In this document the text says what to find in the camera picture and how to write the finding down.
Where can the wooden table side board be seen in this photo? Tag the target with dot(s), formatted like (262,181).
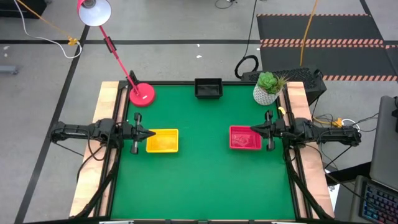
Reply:
(297,99)
(107,99)

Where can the black computer keyboard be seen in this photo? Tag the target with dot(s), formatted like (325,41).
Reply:
(379,205)

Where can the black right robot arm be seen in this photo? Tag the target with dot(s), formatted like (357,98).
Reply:
(335,135)

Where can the grey metal foot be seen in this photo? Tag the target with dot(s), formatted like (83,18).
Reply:
(7,69)

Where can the succulent in white pot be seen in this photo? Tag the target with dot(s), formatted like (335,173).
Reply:
(264,95)

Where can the yellow plastic basket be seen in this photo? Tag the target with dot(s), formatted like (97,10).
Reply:
(162,141)

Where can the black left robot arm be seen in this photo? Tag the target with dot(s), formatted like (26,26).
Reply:
(77,130)

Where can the red plastic basket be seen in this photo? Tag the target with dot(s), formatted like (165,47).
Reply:
(244,140)

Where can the grey laptop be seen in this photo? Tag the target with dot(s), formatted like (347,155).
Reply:
(384,146)

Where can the black floor box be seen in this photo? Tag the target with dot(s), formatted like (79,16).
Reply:
(21,9)

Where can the red desk lamp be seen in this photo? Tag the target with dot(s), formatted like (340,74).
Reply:
(142,95)

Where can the black plastic basket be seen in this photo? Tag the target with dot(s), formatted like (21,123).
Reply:
(208,90)

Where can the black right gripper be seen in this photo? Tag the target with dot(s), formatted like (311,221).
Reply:
(281,130)

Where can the black striped-edge floor mat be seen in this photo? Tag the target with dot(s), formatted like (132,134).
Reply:
(348,60)
(342,28)

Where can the black frame strut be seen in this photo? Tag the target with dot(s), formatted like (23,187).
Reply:
(303,188)
(98,189)

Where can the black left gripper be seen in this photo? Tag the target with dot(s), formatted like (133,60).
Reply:
(136,132)

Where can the black perforated computer case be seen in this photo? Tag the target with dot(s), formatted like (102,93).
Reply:
(301,76)

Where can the green table mat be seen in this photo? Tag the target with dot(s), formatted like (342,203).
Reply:
(202,174)

